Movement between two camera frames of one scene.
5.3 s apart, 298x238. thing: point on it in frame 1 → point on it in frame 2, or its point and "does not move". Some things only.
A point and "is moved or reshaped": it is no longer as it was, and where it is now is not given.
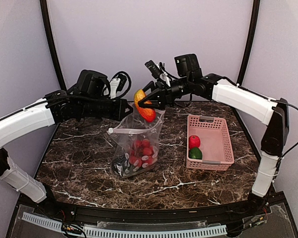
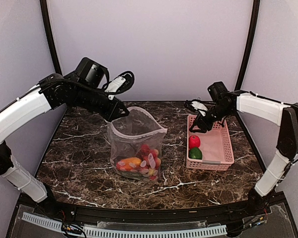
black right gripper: (168, 94) → (202, 122)
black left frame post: (52, 43) does not move
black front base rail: (257, 204) does not move
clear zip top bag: (135, 142) is moved or reshaped
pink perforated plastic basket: (215, 146) does not move
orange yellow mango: (148, 114) → (129, 164)
